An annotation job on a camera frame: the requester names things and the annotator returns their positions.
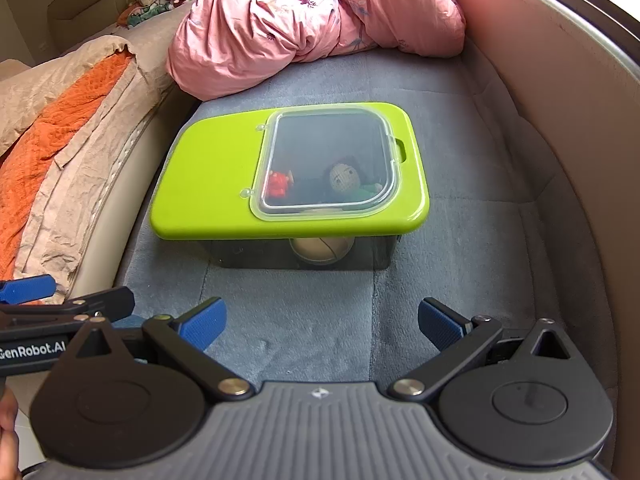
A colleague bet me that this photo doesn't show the crochet doll green body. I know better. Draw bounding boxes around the crochet doll green body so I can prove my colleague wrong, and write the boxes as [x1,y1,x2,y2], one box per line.
[320,157,386,206]

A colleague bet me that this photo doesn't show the clear plastic storage box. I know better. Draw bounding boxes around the clear plastic storage box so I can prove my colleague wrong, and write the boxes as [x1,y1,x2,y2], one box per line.
[207,232,401,273]

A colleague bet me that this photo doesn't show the green lid with clear window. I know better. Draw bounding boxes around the green lid with clear window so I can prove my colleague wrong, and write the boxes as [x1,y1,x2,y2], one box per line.
[150,101,431,241]

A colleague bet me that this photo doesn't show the person's left hand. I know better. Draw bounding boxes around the person's left hand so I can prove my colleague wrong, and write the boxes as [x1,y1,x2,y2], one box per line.
[0,389,22,477]

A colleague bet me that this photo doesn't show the grey-blue mattress cover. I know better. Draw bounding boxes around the grey-blue mattress cover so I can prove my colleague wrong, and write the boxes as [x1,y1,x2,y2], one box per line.
[115,45,617,396]

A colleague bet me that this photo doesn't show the beige padded headboard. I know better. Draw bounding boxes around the beige padded headboard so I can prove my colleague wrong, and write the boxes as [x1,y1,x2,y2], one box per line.
[47,0,151,56]

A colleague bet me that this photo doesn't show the orange towel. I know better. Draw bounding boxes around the orange towel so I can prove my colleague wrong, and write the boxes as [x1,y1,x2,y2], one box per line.
[0,52,136,267]

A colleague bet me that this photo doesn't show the beige ball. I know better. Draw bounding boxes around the beige ball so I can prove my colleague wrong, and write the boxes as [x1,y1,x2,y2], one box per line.
[290,237,356,265]

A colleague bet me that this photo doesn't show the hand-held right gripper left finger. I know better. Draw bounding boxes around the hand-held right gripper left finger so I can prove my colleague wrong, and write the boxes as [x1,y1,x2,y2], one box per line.
[62,297,253,403]

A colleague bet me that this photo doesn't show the pink quilt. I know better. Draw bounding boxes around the pink quilt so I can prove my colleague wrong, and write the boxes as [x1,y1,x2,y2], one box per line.
[165,0,467,101]

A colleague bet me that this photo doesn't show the red toy figure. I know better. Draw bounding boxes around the red toy figure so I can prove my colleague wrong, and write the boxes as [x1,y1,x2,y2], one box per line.
[265,170,294,200]

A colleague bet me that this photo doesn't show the beige crumpled sheet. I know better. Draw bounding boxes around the beige crumpled sheet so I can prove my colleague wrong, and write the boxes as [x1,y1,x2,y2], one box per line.
[0,35,176,292]

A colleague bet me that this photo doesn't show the beige padded bed rail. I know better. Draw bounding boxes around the beige padded bed rail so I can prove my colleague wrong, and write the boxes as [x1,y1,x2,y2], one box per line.
[450,0,640,461]
[60,80,201,311]

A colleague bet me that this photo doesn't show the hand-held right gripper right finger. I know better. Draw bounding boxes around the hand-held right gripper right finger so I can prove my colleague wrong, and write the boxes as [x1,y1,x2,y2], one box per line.
[387,297,571,403]

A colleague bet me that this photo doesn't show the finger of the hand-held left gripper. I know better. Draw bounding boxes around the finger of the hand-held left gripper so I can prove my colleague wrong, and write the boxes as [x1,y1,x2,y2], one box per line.
[0,287,136,328]
[0,275,57,306]

